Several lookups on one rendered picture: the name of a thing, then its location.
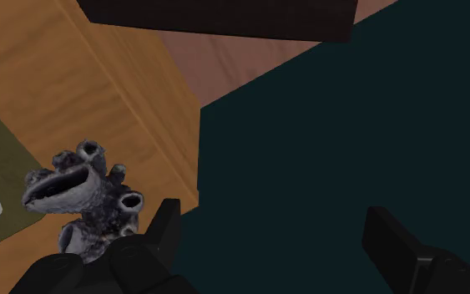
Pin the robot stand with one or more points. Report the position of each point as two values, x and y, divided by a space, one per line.
226 18

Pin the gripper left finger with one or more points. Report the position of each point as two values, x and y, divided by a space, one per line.
137 264

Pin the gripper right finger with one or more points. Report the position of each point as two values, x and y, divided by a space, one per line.
397 248

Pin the grey barnacle cluster figure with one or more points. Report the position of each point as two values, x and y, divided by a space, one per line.
92 203

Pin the orange-brown wooden table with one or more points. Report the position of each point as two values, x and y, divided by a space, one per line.
55 73

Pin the olive green tissue box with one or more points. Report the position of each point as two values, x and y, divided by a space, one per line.
2 163

